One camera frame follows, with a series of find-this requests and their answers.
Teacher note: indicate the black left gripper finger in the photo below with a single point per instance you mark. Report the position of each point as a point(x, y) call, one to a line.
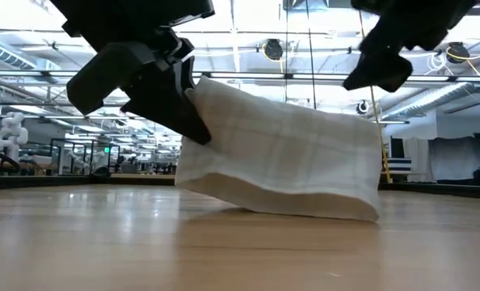
point(102, 77)
point(171, 109)

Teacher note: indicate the white humanoid robot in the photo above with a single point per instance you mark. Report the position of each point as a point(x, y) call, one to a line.
point(11, 133)

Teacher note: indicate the white beige plaid towel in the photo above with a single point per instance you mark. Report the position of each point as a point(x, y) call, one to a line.
point(284, 161)

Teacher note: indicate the blue white striped box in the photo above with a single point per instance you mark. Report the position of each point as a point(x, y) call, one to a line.
point(399, 165)

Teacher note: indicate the black cage frame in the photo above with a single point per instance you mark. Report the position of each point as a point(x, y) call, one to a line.
point(84, 140)

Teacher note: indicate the white hanging sheet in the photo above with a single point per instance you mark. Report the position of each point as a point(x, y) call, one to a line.
point(460, 157)

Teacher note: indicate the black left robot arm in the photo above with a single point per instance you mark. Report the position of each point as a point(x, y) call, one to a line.
point(114, 20)

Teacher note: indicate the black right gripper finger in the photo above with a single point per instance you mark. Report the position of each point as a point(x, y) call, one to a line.
point(365, 72)
point(399, 72)

